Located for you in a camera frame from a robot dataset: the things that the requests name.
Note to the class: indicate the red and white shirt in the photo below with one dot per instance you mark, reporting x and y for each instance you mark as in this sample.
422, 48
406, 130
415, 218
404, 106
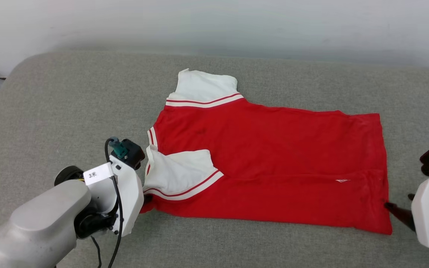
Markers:
274, 156

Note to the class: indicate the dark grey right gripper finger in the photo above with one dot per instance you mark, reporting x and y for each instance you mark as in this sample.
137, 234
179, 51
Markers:
412, 197
402, 216

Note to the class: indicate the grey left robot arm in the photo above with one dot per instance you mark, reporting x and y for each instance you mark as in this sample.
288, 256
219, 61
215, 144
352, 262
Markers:
39, 223

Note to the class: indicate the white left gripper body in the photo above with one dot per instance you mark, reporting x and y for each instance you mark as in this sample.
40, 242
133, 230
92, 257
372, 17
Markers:
130, 201

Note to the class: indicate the white paper label tag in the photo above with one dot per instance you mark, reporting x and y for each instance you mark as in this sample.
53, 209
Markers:
97, 174

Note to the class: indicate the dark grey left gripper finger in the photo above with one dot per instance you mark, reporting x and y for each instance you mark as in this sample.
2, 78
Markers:
148, 199

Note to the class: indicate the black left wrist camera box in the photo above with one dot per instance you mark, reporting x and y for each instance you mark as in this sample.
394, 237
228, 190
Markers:
132, 152

